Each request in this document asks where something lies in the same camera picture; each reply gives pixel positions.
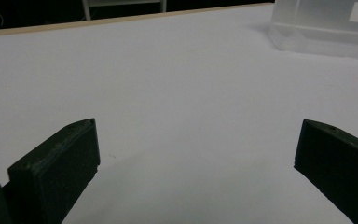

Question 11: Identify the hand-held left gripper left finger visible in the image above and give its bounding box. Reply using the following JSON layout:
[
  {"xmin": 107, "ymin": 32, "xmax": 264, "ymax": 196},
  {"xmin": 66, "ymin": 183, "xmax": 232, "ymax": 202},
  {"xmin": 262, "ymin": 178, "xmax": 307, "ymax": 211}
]
[{"xmin": 2, "ymin": 118, "xmax": 101, "ymax": 224}]

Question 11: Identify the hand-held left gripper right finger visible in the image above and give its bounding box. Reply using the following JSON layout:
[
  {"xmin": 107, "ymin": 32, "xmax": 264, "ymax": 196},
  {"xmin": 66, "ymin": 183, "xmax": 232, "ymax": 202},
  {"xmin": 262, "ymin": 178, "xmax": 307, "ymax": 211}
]
[{"xmin": 294, "ymin": 119, "xmax": 358, "ymax": 224}]

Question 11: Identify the clear plastic pencil case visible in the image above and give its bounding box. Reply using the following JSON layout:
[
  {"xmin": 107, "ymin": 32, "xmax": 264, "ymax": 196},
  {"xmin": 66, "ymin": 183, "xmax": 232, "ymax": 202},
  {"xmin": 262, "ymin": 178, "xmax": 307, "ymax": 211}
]
[{"xmin": 267, "ymin": 0, "xmax": 358, "ymax": 62}]

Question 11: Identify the wooden table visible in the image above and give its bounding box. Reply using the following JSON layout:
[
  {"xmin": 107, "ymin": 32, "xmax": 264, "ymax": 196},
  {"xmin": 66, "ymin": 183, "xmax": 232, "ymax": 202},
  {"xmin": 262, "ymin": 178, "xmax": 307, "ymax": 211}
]
[{"xmin": 0, "ymin": 2, "xmax": 276, "ymax": 38}]

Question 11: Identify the white metal stand frame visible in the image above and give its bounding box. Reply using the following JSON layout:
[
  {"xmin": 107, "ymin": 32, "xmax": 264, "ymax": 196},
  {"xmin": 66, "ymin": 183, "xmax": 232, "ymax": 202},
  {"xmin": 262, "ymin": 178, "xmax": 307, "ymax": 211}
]
[{"xmin": 82, "ymin": 0, "xmax": 168, "ymax": 21}]

